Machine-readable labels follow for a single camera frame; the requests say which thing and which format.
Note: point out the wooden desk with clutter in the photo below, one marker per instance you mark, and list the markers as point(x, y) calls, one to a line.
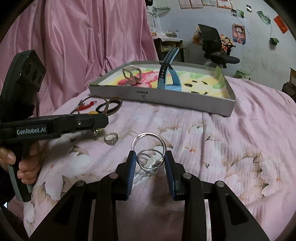
point(164, 41)

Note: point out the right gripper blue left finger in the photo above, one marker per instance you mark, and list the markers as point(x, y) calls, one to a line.
point(129, 172)

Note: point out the black office chair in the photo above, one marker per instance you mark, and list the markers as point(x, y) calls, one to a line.
point(215, 49)

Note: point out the person's left hand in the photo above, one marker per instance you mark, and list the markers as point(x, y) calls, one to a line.
point(28, 168)

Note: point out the cartoon poster on wall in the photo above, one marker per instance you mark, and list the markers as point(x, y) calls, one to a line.
point(238, 34)

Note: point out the green wall hanger ornament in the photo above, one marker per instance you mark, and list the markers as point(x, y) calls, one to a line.
point(274, 41)

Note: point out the pink floral bed sheet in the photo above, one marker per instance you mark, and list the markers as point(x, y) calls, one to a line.
point(252, 151)

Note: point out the red paper on wall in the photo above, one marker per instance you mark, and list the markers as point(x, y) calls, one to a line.
point(280, 23)

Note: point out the pink satin curtain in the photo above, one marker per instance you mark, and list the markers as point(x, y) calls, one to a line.
point(78, 41)

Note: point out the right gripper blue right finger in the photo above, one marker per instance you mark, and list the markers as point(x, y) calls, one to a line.
point(174, 173)

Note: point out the green plastic stool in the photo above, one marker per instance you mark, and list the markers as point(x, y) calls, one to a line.
point(242, 74)

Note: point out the beige hair claw clip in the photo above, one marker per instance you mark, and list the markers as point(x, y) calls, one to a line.
point(132, 75)

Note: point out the small silver hoop with charm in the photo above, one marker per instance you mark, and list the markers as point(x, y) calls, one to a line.
point(150, 160)

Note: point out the black clip with red tassel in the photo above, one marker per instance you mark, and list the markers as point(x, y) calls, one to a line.
point(81, 106)

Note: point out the grey cardboard box lid tray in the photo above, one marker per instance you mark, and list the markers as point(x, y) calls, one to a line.
point(182, 85)

